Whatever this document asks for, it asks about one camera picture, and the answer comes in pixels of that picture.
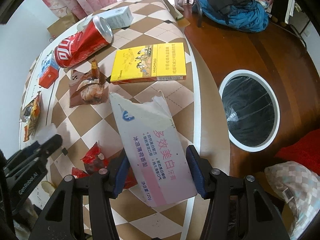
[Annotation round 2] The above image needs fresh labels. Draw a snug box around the yellow cigarette carton box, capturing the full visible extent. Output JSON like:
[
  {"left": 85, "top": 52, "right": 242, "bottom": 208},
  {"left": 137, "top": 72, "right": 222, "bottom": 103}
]
[{"left": 110, "top": 42, "right": 187, "bottom": 85}]

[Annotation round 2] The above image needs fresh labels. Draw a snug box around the black chair frame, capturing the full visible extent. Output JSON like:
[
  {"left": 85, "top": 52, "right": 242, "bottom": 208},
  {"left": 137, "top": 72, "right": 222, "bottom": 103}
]
[{"left": 187, "top": 0, "right": 203, "bottom": 28}]

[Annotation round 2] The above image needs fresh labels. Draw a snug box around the brown cardboard box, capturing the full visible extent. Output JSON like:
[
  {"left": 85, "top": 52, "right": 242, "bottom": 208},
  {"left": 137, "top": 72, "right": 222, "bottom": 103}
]
[{"left": 47, "top": 13, "right": 79, "bottom": 39}]

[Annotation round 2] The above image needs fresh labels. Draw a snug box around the red soda can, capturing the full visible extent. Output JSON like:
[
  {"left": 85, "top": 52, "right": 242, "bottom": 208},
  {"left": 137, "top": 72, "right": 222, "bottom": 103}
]
[{"left": 54, "top": 16, "right": 113, "bottom": 68}]

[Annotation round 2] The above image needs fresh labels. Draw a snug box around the blue jacket pile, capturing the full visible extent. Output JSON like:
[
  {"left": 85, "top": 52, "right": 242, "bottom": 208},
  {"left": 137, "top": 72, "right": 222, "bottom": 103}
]
[{"left": 199, "top": 0, "right": 269, "bottom": 33}]

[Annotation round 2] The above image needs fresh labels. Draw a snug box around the pastel checkered pillow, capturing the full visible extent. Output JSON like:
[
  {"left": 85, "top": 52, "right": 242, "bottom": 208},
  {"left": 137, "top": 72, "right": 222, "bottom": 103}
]
[{"left": 264, "top": 161, "right": 319, "bottom": 239}]

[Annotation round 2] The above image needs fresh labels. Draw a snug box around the brown snack wrapper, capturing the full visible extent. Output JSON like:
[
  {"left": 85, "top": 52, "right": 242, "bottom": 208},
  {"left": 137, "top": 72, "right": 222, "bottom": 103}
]
[{"left": 69, "top": 60, "right": 108, "bottom": 108}]

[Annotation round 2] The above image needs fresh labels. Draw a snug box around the red candy wrapper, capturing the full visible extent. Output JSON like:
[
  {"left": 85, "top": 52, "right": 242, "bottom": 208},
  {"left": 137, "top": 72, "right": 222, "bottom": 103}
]
[{"left": 71, "top": 141, "right": 138, "bottom": 190}]

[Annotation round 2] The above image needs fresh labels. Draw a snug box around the grey white small box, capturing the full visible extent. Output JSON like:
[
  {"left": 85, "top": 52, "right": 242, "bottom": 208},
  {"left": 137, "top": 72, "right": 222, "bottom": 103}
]
[{"left": 99, "top": 6, "right": 133, "bottom": 30}]

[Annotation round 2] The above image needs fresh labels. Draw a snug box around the white torn toothpaste box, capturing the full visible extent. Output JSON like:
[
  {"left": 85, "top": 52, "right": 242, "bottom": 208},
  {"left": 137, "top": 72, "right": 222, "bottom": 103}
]
[{"left": 109, "top": 93, "right": 197, "bottom": 207}]

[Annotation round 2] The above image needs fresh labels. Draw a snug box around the white round trash bin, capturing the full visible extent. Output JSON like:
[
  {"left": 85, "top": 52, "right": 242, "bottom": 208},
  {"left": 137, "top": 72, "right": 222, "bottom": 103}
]
[{"left": 219, "top": 69, "right": 280, "bottom": 152}]

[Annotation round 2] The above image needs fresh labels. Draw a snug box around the checkered brown white bedspread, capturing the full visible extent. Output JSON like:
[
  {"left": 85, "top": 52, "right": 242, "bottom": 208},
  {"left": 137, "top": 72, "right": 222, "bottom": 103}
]
[{"left": 22, "top": 0, "right": 230, "bottom": 239}]

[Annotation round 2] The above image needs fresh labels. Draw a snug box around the orange blue milk carton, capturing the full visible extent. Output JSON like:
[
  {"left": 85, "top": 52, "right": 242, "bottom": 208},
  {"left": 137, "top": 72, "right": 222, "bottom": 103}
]
[{"left": 39, "top": 50, "right": 60, "bottom": 89}]

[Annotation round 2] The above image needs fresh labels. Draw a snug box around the orange chip bag wrapper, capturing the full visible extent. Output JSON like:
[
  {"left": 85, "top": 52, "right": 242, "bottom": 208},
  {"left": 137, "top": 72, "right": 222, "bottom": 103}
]
[{"left": 20, "top": 91, "right": 41, "bottom": 142}]

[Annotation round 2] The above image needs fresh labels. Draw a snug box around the red cushion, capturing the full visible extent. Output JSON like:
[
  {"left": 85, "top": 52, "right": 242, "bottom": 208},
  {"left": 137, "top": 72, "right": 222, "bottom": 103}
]
[{"left": 274, "top": 129, "right": 320, "bottom": 175}]

